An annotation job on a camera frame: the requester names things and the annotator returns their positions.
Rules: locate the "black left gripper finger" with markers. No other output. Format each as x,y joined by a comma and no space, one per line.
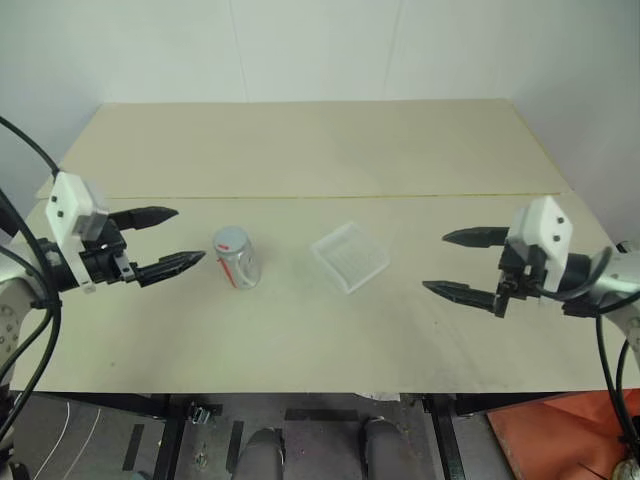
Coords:
147,217
170,265

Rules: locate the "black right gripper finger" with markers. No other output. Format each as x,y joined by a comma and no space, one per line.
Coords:
460,292
477,237

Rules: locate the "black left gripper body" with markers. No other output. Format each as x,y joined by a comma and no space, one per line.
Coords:
107,262

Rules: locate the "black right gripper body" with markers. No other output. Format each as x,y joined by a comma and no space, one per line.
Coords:
520,275

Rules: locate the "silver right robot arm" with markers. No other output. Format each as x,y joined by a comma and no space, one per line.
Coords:
617,280

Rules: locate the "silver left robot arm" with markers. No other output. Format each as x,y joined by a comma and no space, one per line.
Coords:
20,305

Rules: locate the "silver red soda can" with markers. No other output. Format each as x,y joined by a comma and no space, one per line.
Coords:
240,260

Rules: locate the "clear plastic container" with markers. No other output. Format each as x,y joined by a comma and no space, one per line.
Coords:
352,257

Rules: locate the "small metal clamp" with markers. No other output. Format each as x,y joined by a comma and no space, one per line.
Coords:
201,415

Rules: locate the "orange red sheet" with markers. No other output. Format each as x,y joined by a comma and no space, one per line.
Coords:
550,432

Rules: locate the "dark grey rounded shape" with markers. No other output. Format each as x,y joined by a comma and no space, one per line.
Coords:
260,455
380,447

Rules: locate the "black tape strip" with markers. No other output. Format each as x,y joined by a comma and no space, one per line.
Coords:
133,447
235,445

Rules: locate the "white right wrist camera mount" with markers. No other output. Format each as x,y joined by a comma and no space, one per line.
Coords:
550,225

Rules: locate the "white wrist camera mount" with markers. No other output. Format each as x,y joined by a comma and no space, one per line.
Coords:
67,200
550,225

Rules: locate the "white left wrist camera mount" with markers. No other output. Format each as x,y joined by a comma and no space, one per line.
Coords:
67,200

